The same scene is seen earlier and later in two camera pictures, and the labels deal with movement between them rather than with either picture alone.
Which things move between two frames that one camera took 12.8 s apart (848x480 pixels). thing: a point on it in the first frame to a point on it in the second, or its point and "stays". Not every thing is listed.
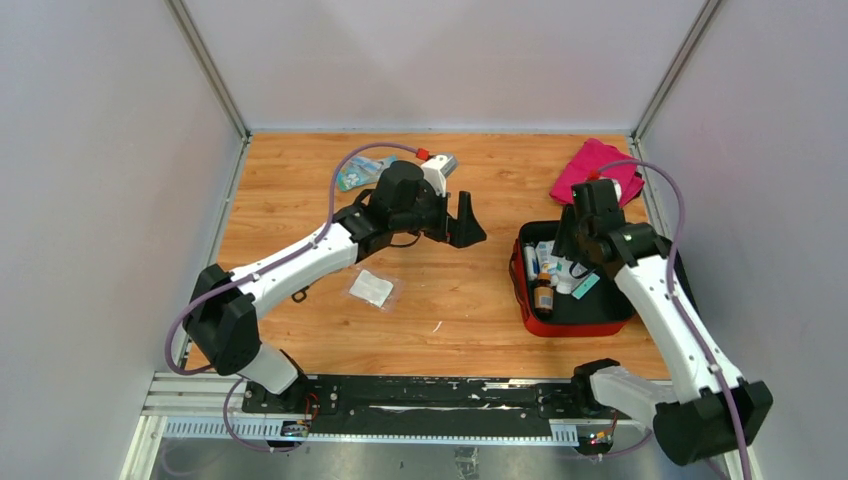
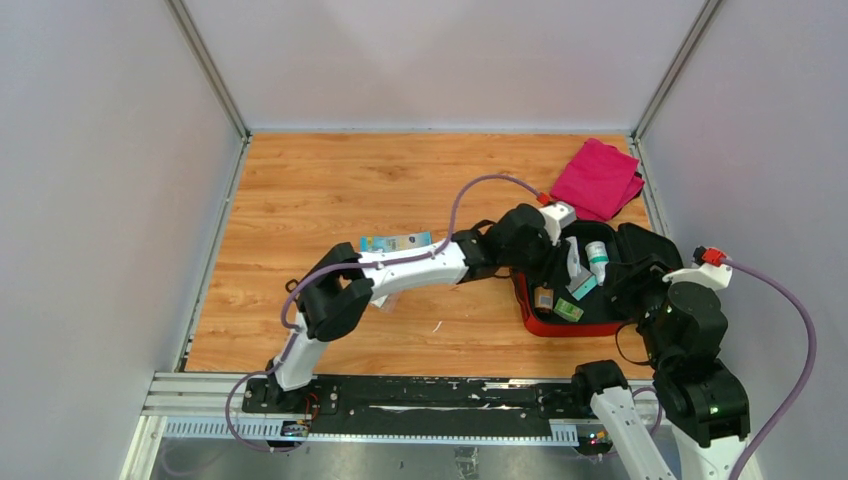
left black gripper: [460, 232] to [554, 263]
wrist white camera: [437, 168] to [556, 216]
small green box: [450, 166] to [568, 311]
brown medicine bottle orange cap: [544, 296] stays
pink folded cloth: [594, 155] stays
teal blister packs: [362, 170] to [394, 242]
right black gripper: [564, 245] to [638, 273]
